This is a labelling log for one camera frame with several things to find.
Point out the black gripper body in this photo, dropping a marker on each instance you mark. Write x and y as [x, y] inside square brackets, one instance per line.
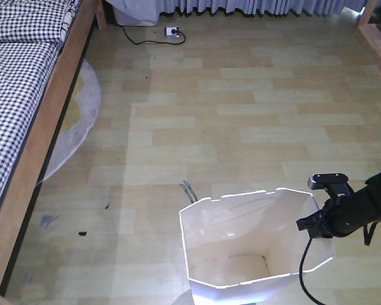
[338, 218]

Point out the white trash bin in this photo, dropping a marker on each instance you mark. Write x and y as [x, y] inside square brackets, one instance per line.
[244, 248]

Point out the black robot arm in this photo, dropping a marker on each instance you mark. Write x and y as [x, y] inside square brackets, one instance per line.
[371, 194]

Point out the wooden furniture leg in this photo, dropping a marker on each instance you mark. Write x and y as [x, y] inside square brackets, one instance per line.
[369, 35]

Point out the white power strip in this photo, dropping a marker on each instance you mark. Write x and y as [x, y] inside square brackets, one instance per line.
[171, 31]

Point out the white pleated curtain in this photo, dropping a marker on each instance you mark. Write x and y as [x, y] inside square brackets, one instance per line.
[151, 10]

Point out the grey round rug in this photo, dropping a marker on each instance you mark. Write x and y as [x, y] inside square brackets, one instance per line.
[80, 116]

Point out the checkered bed sheet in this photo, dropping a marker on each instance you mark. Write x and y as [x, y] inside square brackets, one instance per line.
[32, 34]

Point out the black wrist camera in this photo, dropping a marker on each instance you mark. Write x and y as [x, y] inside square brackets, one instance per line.
[335, 184]

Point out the wooden bed frame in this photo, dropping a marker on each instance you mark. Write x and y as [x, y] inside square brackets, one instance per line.
[37, 146]

